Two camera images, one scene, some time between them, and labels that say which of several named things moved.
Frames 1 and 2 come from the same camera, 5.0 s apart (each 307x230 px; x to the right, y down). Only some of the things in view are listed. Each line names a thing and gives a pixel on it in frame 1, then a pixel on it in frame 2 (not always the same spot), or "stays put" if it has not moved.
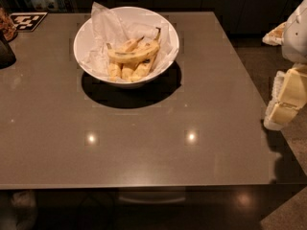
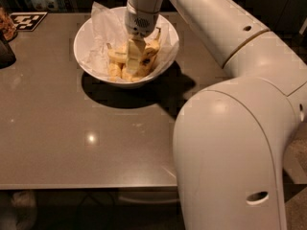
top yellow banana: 139,54 stays put
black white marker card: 27,21 stays put
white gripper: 296,37 to 140,22
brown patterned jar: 8,28 stays put
